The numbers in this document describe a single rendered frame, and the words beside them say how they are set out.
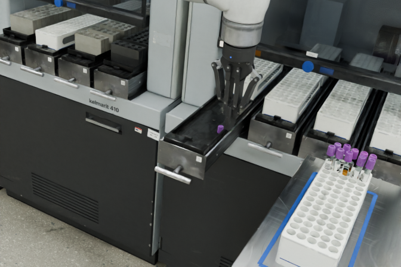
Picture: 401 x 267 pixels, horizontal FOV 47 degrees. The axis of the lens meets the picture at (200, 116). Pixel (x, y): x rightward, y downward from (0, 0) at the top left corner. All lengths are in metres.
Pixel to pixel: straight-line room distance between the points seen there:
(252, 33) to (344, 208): 0.40
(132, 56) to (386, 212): 0.91
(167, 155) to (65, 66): 0.60
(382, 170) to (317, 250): 0.51
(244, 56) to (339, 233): 0.43
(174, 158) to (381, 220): 0.50
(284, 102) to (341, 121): 0.16
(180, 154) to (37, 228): 1.11
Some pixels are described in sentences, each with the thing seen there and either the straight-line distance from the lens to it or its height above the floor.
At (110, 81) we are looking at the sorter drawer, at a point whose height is 0.78.
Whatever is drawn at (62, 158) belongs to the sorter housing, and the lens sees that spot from 1.84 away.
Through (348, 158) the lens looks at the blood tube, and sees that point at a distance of 0.99.
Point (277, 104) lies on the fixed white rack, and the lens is 1.31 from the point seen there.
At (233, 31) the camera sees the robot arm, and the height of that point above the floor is 1.12.
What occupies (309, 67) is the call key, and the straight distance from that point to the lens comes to 1.26.
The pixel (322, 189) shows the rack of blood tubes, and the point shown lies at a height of 0.88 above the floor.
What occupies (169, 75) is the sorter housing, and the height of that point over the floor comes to 0.82.
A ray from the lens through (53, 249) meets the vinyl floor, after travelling 2.04.
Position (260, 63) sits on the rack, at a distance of 1.57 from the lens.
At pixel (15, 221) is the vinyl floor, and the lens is 2.19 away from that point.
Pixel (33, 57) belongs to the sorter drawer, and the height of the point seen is 0.78.
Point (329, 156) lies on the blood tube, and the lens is 1.00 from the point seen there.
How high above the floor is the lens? 1.42
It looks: 28 degrees down
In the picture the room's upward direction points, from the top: 6 degrees clockwise
